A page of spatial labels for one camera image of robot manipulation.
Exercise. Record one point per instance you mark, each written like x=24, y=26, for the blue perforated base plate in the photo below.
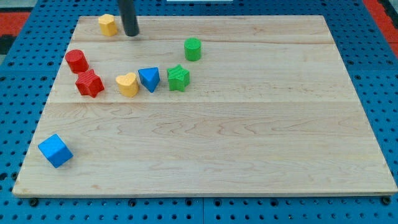
x=31, y=65

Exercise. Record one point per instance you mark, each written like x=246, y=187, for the blue triangle block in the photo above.
x=149, y=78

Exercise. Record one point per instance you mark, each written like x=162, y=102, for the green cylinder block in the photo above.
x=192, y=49

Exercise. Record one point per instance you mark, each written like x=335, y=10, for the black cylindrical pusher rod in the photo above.
x=128, y=16

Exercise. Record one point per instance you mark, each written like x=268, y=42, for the yellow hexagon block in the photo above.
x=107, y=25

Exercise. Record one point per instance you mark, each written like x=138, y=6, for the wooden board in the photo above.
x=270, y=111

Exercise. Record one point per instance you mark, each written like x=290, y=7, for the green star block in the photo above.
x=178, y=78

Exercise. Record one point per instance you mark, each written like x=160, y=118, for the red star block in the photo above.
x=88, y=83

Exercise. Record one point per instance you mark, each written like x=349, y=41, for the blue cube block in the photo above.
x=55, y=150

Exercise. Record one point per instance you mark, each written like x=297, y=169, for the yellow heart block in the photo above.
x=127, y=84

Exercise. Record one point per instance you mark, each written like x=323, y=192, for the red cylinder block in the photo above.
x=76, y=60

